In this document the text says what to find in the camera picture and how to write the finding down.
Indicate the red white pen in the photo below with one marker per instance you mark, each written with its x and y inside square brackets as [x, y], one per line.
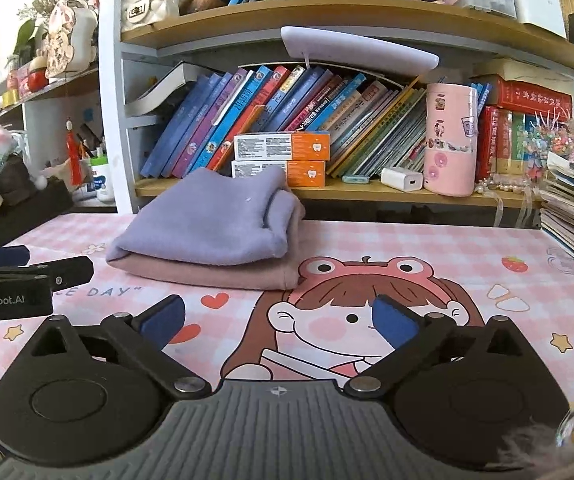
[74, 160]

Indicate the white cartoon figure decoration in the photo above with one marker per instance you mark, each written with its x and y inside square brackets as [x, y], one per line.
[72, 40]

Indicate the colourful bead bouquet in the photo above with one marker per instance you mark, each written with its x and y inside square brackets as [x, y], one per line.
[557, 145]

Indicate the pink-brown knit sweater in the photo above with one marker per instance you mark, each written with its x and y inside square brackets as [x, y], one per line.
[217, 274]

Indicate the small teal case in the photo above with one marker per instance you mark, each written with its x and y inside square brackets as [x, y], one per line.
[356, 179]

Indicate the green standing book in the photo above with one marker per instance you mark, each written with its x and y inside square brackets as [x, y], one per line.
[518, 145]

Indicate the thick black cover book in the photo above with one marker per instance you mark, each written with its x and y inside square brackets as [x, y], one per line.
[162, 87]

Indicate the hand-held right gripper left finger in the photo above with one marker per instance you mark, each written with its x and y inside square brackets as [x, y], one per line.
[159, 321]

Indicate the bunch of pens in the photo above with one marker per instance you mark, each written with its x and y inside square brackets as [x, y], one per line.
[89, 142]

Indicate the red round doll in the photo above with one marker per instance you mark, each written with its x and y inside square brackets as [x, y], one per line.
[37, 77]

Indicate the pink sticker tumbler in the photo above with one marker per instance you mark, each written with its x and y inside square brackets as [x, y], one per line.
[451, 140]

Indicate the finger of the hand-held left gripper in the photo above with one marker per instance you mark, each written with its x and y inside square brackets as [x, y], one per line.
[69, 270]
[2, 255]

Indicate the orange white box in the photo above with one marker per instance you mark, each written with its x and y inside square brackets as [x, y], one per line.
[277, 146]
[307, 174]

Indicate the red yellow standing book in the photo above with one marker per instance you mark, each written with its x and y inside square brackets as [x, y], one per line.
[505, 145]

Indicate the pink checkered cartoon desk mat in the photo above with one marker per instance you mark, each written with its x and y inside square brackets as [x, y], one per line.
[467, 245]

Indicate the white bar lamp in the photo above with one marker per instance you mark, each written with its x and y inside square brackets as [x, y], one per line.
[357, 47]

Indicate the cream thick book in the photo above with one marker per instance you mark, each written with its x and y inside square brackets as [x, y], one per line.
[522, 71]

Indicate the white organizer box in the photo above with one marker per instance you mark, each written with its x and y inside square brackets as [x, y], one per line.
[537, 7]

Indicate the brown plush cloth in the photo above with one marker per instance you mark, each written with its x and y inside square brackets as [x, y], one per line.
[14, 180]

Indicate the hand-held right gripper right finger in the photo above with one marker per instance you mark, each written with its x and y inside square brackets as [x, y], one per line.
[394, 322]

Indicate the red hardcover book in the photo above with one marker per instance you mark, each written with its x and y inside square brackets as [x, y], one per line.
[532, 100]

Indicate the white pompom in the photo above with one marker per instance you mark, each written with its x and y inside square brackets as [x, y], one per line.
[41, 183]

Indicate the black box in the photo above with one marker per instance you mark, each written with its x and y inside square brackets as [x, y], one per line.
[32, 215]

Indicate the white charger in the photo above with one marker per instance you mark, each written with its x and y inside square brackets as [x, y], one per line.
[401, 179]

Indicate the row of leaning colourful books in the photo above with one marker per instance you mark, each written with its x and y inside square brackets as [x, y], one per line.
[277, 100]

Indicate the white jar with blue label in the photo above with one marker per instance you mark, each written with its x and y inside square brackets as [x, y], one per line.
[101, 182]

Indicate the white side shelf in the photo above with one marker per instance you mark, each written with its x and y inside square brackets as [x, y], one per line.
[62, 85]

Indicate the wooden bookshelf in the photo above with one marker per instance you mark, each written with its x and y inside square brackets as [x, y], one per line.
[267, 17]

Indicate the purple knit sweater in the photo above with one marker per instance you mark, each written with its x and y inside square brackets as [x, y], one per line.
[207, 220]

